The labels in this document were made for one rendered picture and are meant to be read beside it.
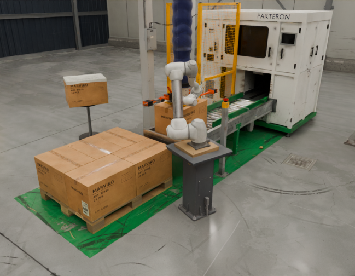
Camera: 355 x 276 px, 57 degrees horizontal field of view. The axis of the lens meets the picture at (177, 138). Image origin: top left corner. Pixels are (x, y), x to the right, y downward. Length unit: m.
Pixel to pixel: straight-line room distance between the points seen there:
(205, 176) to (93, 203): 1.14
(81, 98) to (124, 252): 2.77
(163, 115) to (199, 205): 1.18
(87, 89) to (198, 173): 2.58
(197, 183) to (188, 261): 0.77
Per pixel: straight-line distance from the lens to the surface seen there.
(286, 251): 3.36
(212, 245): 3.29
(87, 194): 3.24
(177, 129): 3.17
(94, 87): 5.25
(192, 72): 3.26
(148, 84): 5.02
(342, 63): 11.85
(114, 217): 3.62
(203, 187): 3.44
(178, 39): 3.90
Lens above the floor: 2.15
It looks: 23 degrees down
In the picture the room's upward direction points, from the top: straight up
